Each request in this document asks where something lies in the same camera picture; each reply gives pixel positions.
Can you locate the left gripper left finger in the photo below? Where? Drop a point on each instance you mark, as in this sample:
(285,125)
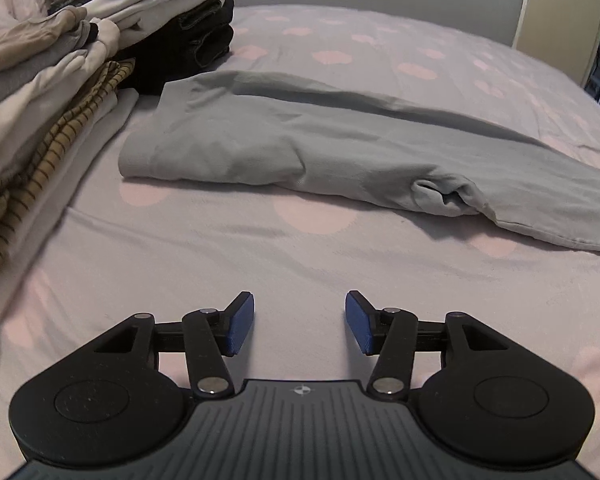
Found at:
(210,336)

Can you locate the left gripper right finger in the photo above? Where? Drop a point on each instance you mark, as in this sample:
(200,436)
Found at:
(391,335)

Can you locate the light grey-blue garment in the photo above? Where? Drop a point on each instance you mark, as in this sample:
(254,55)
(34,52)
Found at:
(258,129)

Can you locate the yellow black striped garment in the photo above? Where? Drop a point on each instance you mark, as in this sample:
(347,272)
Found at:
(20,192)

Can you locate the white hooded garment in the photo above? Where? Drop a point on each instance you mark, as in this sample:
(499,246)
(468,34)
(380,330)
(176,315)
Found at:
(25,112)

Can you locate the black folded garment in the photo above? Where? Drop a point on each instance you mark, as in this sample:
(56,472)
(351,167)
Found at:
(189,44)

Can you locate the beige folded garment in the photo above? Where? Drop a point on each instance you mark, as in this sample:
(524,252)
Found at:
(32,37)

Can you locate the cream wooden door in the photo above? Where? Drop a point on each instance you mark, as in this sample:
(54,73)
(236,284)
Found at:
(564,34)

